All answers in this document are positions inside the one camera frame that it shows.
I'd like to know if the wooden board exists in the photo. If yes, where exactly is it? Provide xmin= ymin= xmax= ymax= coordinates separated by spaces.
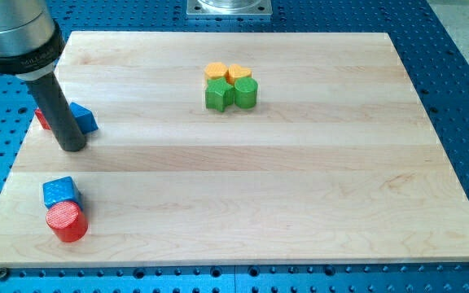
xmin=0 ymin=31 xmax=469 ymax=268

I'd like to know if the red cylinder block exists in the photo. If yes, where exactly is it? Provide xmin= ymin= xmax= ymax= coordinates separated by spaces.
xmin=46 ymin=201 xmax=89 ymax=243

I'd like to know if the yellow hexagon block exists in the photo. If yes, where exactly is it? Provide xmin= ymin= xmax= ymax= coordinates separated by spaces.
xmin=204 ymin=62 xmax=229 ymax=82

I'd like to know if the blue cube block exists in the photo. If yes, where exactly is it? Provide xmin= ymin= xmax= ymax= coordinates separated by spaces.
xmin=42 ymin=177 xmax=83 ymax=210

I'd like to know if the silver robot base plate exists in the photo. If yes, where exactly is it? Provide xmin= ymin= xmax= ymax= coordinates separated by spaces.
xmin=186 ymin=0 xmax=273 ymax=16

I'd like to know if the green star block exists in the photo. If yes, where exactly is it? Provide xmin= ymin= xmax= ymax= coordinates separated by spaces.
xmin=205 ymin=77 xmax=235 ymax=112

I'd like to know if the yellow heart block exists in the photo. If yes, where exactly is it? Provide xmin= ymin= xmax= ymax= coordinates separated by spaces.
xmin=227 ymin=63 xmax=252 ymax=85

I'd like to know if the red block behind rod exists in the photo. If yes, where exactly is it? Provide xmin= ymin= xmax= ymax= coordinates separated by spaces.
xmin=34 ymin=107 xmax=50 ymax=130

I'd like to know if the green cylinder block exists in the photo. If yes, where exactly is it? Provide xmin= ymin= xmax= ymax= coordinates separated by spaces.
xmin=234 ymin=77 xmax=258 ymax=109

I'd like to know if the blue triangle block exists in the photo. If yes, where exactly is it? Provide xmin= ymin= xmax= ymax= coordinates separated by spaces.
xmin=69 ymin=103 xmax=99 ymax=134

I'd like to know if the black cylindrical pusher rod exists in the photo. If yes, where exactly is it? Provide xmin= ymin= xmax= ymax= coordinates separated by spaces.
xmin=25 ymin=72 xmax=86 ymax=152

